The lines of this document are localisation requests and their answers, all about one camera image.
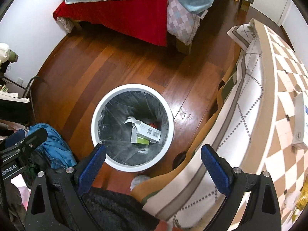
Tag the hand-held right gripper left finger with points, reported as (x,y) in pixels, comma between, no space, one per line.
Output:
(92,170)

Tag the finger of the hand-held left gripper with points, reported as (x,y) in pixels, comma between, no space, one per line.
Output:
(36,136)
(13,138)

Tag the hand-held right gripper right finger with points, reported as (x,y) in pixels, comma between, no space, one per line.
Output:
(215,170)

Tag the white round trash bin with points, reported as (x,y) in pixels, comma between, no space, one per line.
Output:
(96,134)

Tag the blue cloth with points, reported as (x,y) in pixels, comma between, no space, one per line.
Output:
(54,144)

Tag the pink cloth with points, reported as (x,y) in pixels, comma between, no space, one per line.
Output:
(21,192)

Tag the black and white tote bag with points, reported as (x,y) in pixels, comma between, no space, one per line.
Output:
(13,109)

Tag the black fuzzy garment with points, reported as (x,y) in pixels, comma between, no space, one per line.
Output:
(115,209)

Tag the crumpled white plastic bag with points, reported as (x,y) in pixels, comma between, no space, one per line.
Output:
(139,181)

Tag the green small box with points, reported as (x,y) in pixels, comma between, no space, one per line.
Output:
(140,140)

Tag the crumpled white tissue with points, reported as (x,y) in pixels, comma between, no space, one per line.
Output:
(131,120)

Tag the tan white checkered mattress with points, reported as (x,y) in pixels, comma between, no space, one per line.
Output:
(276,149)

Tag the white cardboard box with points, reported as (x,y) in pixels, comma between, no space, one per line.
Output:
(149,131)

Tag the black bin liner bag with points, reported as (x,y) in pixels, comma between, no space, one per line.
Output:
(120,105)

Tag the red wrapper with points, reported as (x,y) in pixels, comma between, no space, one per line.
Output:
(152,125)

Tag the clear plastic wrapper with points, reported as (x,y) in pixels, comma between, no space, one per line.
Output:
(291,201)

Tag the yellow packet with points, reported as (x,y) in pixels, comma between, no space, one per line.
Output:
(301,201)

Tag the white diamond pattern blanket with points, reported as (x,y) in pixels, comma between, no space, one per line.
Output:
(250,81)

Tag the white flat box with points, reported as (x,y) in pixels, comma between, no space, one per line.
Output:
(299,122)

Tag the red bedsheet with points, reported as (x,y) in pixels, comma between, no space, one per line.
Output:
(125,16)

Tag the dark green box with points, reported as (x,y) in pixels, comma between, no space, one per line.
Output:
(245,4)

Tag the white door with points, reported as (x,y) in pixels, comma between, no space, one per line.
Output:
(285,12)

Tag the grey metal chair frame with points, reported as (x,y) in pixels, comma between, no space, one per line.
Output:
(30,84)

